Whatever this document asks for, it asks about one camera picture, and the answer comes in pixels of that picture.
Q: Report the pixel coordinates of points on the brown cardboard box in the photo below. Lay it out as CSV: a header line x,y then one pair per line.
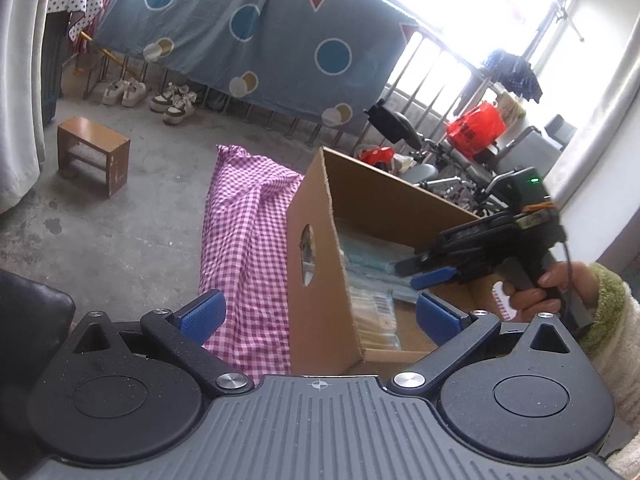
x,y
324,339

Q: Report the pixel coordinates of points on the dark white sneaker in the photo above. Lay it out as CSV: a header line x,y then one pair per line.
x,y
162,101
181,107

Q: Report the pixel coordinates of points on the beige cotton swabs pack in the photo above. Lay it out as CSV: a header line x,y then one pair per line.
x,y
375,319

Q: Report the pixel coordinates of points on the small wooden stool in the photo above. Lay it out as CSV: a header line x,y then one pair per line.
x,y
79,139

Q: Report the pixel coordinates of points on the green fleece sleeve forearm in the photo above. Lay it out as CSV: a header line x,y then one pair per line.
x,y
612,342

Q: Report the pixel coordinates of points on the black wheelchair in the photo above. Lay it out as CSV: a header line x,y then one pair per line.
x,y
439,168

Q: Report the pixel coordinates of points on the white sneaker far left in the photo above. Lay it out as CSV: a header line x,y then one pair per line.
x,y
113,92

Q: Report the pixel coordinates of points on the blue face masks pack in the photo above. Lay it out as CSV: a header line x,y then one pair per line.
x,y
370,263

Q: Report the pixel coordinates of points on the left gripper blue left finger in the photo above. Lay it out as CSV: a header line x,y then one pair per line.
x,y
178,337

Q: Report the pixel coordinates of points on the red plastic bag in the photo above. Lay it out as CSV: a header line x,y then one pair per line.
x,y
475,130
375,155

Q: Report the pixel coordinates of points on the dark blue hanging clothes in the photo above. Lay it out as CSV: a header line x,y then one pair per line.
x,y
515,74

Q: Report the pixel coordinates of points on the grey sheet with circles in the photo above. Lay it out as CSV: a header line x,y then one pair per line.
x,y
323,61

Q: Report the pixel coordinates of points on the red plastic bag upper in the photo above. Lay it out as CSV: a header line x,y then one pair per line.
x,y
475,130

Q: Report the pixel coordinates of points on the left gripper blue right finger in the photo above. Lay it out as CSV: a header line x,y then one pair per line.
x,y
459,337

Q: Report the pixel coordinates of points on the red plastic bag lower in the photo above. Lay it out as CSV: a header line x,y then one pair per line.
x,y
375,155

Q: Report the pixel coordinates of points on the pink checkered cloth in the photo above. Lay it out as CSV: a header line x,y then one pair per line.
x,y
243,254

